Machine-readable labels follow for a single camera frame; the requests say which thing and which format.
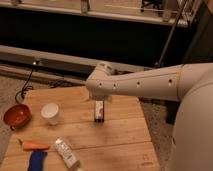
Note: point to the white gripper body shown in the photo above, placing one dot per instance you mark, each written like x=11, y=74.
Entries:
x=99, y=97

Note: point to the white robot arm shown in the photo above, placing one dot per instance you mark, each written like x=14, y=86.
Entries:
x=189, y=84

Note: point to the white ceramic cup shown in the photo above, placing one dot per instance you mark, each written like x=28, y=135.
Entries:
x=50, y=113

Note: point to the white tube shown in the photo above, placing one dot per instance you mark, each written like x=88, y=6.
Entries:
x=66, y=153

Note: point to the red bowl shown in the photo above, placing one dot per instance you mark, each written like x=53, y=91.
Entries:
x=17, y=116

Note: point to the orange carrot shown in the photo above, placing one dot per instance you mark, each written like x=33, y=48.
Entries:
x=30, y=145

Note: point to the blue cloth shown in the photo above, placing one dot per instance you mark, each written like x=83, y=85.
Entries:
x=36, y=161

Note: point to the metal pole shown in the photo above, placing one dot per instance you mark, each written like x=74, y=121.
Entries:
x=159, y=63

